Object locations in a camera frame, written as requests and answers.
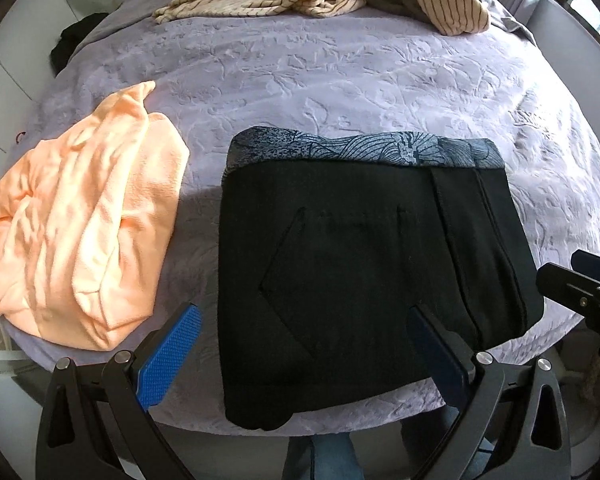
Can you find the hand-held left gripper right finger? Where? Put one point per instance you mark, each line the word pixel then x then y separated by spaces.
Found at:
pixel 437 355

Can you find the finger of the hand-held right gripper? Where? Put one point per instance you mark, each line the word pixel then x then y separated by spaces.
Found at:
pixel 595 262
pixel 567 287

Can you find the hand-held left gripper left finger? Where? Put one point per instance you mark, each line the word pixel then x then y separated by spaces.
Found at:
pixel 172 350

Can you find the black pants with patterned waistband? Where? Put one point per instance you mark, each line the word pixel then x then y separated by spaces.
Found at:
pixel 350 270

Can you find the person's legs in jeans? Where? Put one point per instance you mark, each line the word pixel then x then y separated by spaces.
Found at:
pixel 340 450

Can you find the orange knit garment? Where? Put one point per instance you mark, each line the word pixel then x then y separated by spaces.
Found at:
pixel 85 220

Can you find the lavender embossed bedspread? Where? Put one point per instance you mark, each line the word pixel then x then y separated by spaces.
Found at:
pixel 340 80

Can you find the cream striped pillow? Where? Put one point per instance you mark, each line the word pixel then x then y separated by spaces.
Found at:
pixel 450 2

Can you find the black bag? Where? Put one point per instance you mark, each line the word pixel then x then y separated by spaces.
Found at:
pixel 77 40

